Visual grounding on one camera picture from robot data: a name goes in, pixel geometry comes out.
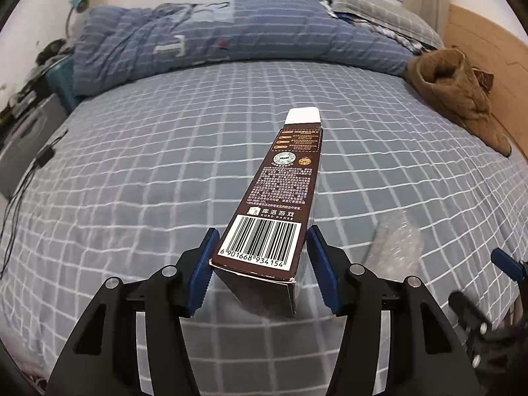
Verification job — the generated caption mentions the black charger cable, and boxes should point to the black charger cable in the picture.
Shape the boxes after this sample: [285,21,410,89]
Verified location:
[0,130,69,277]

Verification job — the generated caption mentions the black tangled object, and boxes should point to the black tangled object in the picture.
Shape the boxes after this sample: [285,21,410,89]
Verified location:
[37,39,75,67]

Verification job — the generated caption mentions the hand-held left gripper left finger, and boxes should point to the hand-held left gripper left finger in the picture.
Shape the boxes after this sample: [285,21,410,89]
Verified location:
[45,228,221,396]

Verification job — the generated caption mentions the grey suitcase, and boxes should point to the grey suitcase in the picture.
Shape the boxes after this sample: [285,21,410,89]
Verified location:
[0,93,69,199]

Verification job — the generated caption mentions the brown patterned garment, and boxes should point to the brown patterned garment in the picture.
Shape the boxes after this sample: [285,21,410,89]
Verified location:
[474,68,495,93]

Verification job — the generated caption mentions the teal suitcase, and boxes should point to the teal suitcase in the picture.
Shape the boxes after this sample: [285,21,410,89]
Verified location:
[45,55,81,112]

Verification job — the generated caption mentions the clear plastic bags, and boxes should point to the clear plastic bags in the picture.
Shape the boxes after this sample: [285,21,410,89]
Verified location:
[365,210,425,282]

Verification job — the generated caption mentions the brown fleece jacket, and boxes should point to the brown fleece jacket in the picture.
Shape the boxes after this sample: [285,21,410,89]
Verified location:
[404,48,513,157]

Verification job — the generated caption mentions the grey checked bed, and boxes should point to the grey checked bed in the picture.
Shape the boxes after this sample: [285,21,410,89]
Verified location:
[0,60,524,396]

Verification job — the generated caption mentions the wooden headboard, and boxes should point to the wooden headboard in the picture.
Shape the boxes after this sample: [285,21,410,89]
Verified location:
[443,3,528,166]

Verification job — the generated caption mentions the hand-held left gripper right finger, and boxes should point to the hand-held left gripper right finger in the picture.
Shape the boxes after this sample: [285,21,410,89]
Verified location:
[306,225,483,396]

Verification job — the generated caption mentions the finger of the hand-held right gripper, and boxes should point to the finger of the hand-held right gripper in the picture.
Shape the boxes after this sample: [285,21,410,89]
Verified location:
[447,291,496,339]
[491,247,528,281]

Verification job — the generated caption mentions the brown cardboard box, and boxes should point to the brown cardboard box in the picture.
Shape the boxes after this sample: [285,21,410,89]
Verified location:
[210,107,324,319]

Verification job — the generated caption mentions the blue striped quilt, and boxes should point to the blue striped quilt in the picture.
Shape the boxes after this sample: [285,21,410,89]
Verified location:
[72,0,417,95]

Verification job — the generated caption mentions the blue desk lamp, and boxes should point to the blue desk lamp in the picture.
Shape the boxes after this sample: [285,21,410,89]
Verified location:
[66,0,88,38]

